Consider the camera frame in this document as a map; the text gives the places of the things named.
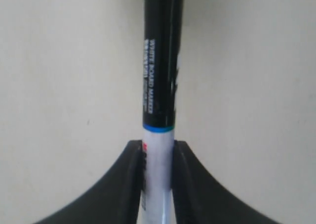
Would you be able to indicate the black and white whiteboard marker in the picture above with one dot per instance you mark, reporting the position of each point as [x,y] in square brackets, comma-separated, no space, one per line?
[161,47]

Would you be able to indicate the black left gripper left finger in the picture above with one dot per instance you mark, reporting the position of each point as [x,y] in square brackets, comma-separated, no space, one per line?
[114,199]

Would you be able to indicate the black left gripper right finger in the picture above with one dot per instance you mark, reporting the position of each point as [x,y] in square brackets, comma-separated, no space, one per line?
[200,199]

